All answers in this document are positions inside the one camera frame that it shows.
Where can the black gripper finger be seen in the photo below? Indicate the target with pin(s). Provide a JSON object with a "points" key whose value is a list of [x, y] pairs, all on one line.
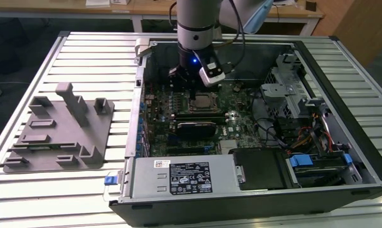
{"points": [[194, 95]]}

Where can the silver CPU chip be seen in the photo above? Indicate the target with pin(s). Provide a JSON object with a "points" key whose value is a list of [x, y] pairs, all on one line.
{"points": [[203, 102]]}

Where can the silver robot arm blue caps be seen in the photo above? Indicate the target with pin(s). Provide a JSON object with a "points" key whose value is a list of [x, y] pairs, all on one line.
{"points": [[194, 23]]}

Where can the CPU socket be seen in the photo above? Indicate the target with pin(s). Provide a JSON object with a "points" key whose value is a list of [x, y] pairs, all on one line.
{"points": [[189, 110]]}

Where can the black RAM slot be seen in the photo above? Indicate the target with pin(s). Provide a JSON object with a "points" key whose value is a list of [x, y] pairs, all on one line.
{"points": [[199, 117], [221, 122], [199, 120], [199, 114]]}

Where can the green motherboard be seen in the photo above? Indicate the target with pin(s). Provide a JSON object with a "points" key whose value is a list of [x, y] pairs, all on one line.
{"points": [[161, 111]]}

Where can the round coin battery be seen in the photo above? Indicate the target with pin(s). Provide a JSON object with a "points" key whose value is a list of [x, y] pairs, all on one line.
{"points": [[237, 88]]}

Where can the grey case latch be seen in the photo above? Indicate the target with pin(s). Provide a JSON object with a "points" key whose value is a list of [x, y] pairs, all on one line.
{"points": [[142, 43]]}

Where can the black graphics card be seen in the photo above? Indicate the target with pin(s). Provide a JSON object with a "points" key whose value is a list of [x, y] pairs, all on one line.
{"points": [[195, 133]]}

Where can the black expansion slot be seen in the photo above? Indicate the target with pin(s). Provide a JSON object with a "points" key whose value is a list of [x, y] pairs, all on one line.
{"points": [[185, 150]]}

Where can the silver finned heatsink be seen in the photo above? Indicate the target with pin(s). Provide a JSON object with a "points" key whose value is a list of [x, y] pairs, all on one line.
{"points": [[229, 147]]}

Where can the perforated metal drive cage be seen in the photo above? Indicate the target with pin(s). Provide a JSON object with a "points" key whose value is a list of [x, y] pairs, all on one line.
{"points": [[278, 91]]}

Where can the white QR code sticker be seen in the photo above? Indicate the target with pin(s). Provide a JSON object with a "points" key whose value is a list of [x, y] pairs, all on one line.
{"points": [[162, 164]]}

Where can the small white box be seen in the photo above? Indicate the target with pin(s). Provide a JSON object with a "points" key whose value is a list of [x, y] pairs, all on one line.
{"points": [[119, 2]]}

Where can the black power supply label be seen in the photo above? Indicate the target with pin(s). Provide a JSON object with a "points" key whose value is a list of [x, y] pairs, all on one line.
{"points": [[189, 178]]}

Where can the silver metal latch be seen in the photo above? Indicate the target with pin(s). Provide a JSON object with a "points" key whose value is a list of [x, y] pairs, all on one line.
{"points": [[241, 174]]}

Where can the white cardboard box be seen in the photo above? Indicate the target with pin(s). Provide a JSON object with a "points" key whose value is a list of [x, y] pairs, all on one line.
{"points": [[98, 2]]}

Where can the grey power supply unit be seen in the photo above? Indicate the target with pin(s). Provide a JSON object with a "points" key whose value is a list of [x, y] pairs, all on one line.
{"points": [[143, 175]]}

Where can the wooden desk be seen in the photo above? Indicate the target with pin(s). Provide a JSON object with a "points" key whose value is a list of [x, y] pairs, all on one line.
{"points": [[293, 12]]}

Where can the black plastic cover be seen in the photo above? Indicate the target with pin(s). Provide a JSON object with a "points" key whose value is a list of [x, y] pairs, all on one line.
{"points": [[264, 168]]}

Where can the small brown box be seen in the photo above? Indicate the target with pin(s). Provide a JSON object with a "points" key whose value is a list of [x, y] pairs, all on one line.
{"points": [[310, 6]]}

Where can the blue power supply latch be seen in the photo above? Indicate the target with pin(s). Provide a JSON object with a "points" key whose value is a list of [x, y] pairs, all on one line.
{"points": [[111, 180]]}

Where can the grey plastic parts rack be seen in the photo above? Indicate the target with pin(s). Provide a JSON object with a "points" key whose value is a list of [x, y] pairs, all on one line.
{"points": [[67, 142]]}

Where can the black open PC case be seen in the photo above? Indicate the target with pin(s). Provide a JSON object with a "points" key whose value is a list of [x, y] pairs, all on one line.
{"points": [[210, 211]]}

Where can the green RAM stick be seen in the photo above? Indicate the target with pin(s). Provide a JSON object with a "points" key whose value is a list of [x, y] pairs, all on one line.
{"points": [[45, 147]]}

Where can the black hard disk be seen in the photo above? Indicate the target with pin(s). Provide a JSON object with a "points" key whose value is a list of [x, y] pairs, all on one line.
{"points": [[321, 174]]}

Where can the blue plastic clip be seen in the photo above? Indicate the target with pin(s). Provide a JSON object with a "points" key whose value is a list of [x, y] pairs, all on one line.
{"points": [[348, 158]]}

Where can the wooden cabinet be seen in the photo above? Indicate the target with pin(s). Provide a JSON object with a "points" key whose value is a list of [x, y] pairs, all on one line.
{"points": [[362, 23]]}

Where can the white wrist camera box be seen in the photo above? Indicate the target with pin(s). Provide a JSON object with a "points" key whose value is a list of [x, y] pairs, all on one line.
{"points": [[213, 76]]}

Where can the grey plastic bracket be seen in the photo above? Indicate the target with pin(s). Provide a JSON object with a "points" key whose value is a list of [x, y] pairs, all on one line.
{"points": [[312, 103]]}

